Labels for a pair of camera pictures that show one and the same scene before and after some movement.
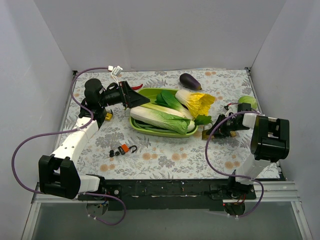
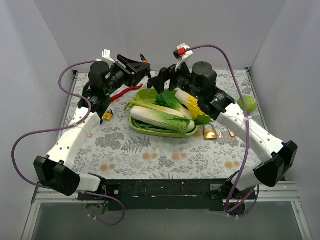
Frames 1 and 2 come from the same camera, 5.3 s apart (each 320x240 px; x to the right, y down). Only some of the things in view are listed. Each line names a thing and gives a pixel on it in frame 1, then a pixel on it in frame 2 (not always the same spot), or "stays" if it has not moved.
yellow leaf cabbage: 198,104 stays
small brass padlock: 233,133 stays
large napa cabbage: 167,119 stays
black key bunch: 111,153 -> 149,85
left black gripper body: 125,94 -> 129,74
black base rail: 170,194 stays
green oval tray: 151,94 stays
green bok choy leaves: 168,97 stays
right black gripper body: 223,124 -> 168,78
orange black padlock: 126,149 -> 143,59
